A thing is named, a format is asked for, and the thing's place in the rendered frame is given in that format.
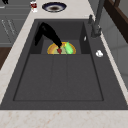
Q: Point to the dark grey tap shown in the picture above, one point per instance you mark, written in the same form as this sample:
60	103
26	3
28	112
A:
96	20

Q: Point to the red and white jar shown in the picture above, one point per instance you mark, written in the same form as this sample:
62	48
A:
33	6

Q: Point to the small white round thing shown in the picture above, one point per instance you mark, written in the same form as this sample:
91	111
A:
99	53

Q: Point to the green vegetable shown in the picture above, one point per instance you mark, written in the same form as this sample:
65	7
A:
69	48

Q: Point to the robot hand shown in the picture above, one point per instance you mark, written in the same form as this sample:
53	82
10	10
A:
49	33

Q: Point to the dark grey sink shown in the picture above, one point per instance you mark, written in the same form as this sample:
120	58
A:
56	80

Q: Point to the small red round thing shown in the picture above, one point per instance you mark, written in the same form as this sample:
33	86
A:
59	51

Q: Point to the dark blue rimmed plate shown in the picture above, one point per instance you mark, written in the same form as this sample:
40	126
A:
53	6

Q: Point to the yellow plate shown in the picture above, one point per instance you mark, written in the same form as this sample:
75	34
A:
52	49

